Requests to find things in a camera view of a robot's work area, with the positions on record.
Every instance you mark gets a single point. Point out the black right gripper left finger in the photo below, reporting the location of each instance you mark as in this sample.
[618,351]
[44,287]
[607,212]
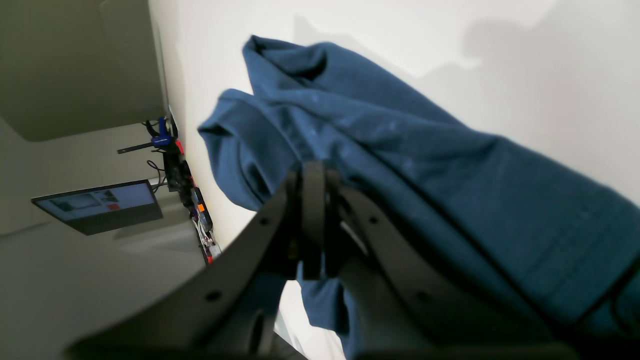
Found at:
[228,310]

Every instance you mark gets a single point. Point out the blue clamp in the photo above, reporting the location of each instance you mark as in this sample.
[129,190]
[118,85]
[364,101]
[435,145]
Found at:
[161,136]

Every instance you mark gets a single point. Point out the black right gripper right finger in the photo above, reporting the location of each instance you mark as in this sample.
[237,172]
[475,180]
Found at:
[408,309]

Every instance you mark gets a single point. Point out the computer monitor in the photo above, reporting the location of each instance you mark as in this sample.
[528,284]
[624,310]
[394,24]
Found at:
[100,209]

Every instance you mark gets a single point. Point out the blue T-shirt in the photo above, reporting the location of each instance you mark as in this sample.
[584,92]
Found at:
[541,237]

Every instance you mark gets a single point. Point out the black electronics cluster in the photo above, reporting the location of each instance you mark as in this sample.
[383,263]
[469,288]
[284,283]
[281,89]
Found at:
[179,179]

